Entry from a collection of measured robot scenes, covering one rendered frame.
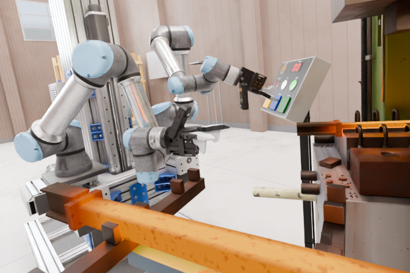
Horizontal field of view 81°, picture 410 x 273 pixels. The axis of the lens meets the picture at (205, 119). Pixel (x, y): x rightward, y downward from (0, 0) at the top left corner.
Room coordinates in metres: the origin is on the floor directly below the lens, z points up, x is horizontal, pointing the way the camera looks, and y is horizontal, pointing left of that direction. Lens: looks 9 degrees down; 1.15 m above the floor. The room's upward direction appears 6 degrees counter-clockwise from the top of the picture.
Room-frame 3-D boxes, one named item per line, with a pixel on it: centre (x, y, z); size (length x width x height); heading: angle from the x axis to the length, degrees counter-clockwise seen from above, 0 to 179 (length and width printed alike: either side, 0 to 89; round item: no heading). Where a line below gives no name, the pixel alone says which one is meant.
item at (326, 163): (0.56, -0.29, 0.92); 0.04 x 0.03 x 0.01; 121
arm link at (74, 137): (1.04, 0.61, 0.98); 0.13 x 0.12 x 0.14; 167
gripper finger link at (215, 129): (0.78, -0.03, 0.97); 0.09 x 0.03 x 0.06; 104
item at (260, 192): (0.97, -0.39, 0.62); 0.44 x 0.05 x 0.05; 68
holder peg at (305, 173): (0.61, -0.26, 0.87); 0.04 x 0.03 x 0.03; 68
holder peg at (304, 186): (0.54, -0.23, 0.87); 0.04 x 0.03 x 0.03; 68
